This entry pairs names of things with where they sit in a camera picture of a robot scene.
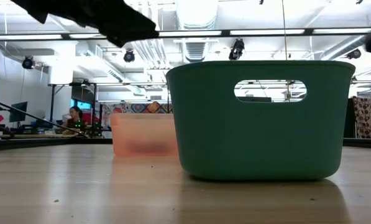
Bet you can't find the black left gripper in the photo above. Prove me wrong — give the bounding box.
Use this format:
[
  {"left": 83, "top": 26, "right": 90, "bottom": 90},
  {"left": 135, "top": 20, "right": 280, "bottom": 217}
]
[{"left": 10, "top": 0, "right": 160, "bottom": 49}]

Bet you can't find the black ceiling spotlight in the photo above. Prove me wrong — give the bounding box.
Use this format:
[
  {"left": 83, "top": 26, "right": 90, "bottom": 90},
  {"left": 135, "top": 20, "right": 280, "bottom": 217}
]
[
  {"left": 21, "top": 55, "right": 36, "bottom": 70},
  {"left": 346, "top": 48, "right": 362, "bottom": 60},
  {"left": 228, "top": 38, "right": 245, "bottom": 61},
  {"left": 123, "top": 49, "right": 136, "bottom": 63}
]

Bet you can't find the overhead bar with light strips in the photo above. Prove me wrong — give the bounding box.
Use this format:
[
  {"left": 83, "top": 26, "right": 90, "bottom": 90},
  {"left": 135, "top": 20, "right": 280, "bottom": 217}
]
[{"left": 0, "top": 27, "right": 371, "bottom": 41}]

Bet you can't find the brown dotted cloth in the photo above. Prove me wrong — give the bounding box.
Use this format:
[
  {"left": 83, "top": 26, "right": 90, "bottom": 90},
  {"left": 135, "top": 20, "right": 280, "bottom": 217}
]
[{"left": 352, "top": 95, "right": 371, "bottom": 139}]

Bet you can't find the colourful patterned quilt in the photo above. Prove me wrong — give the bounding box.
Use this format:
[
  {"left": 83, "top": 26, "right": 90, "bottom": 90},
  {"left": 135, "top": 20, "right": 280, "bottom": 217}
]
[{"left": 100, "top": 101, "right": 173, "bottom": 139}]

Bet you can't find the black upright panel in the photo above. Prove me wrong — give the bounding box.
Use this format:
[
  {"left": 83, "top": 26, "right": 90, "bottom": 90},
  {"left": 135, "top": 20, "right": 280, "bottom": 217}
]
[{"left": 342, "top": 97, "right": 357, "bottom": 139}]

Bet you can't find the person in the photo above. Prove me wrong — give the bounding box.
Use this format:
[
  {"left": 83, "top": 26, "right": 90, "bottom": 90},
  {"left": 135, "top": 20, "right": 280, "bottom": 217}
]
[{"left": 62, "top": 105, "right": 87, "bottom": 131}]

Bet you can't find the orange translucent plastic bin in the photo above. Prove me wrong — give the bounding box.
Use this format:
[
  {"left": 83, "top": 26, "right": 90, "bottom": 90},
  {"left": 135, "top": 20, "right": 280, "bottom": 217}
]
[{"left": 109, "top": 112, "right": 179, "bottom": 157}]

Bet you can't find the background robot with green lights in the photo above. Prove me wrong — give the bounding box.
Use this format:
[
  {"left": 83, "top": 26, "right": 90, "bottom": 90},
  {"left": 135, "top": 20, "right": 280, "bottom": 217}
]
[{"left": 75, "top": 120, "right": 104, "bottom": 139}]

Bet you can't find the black computer monitor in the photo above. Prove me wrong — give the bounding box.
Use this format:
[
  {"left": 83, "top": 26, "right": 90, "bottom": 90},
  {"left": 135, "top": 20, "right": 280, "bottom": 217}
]
[{"left": 9, "top": 101, "right": 29, "bottom": 123}]

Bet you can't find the teal plastic bin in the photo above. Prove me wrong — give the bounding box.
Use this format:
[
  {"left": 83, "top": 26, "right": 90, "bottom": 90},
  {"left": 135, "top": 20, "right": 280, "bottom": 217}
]
[{"left": 165, "top": 60, "right": 357, "bottom": 182}]

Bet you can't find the thin hanging cable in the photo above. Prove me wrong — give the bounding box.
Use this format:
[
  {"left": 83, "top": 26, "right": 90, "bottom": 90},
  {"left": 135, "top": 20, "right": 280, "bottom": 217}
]
[{"left": 281, "top": 0, "right": 289, "bottom": 60}]

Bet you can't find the black background frame stand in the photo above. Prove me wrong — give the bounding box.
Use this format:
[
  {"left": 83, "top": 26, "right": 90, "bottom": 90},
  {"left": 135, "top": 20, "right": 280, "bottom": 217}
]
[{"left": 49, "top": 82, "right": 98, "bottom": 138}]

